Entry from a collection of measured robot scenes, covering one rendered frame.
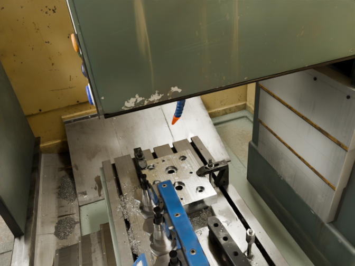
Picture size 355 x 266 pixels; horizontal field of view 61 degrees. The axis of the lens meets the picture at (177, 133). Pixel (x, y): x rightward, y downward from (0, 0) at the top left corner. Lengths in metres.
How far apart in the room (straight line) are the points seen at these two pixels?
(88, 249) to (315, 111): 1.03
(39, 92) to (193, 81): 1.50
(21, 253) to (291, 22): 1.25
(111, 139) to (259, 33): 1.47
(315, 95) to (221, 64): 0.57
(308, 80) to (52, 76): 1.36
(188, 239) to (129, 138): 1.22
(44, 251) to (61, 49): 1.03
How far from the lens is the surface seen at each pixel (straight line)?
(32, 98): 1.92
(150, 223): 0.76
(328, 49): 0.60
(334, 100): 0.96
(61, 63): 1.83
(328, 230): 1.25
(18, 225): 1.43
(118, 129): 1.89
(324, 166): 1.09
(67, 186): 1.81
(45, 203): 1.75
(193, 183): 1.16
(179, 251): 0.71
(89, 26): 0.41
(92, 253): 1.38
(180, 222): 0.74
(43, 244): 1.58
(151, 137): 1.84
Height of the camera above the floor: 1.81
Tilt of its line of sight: 35 degrees down
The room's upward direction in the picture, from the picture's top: 6 degrees counter-clockwise
